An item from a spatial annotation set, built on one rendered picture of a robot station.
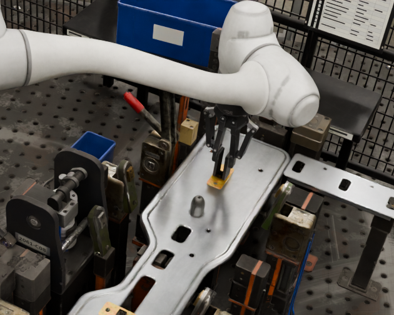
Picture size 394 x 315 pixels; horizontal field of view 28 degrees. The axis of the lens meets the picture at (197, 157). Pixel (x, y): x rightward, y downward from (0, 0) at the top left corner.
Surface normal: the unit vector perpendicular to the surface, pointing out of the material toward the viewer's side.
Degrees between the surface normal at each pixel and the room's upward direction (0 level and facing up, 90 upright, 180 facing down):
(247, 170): 0
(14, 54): 51
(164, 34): 90
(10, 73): 86
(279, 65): 2
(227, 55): 90
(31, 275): 0
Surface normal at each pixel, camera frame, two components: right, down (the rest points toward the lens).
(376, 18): -0.43, 0.55
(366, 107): 0.11, -0.76
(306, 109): 0.57, 0.60
